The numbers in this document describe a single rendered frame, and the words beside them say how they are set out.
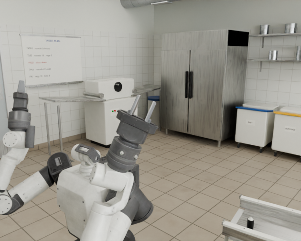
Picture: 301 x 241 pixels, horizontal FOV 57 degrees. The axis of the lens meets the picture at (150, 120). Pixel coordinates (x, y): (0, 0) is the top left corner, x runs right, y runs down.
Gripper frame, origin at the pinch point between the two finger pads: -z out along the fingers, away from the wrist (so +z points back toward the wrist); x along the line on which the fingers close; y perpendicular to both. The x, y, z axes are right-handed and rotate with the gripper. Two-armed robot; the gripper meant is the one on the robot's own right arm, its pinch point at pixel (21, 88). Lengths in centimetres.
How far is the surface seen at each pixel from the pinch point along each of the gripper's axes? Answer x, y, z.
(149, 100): -448, -231, -122
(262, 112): -225, -345, -55
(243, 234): 22, -97, 65
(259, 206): 7, -120, 56
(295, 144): -193, -376, -1
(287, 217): 17, -129, 61
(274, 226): 17, -120, 65
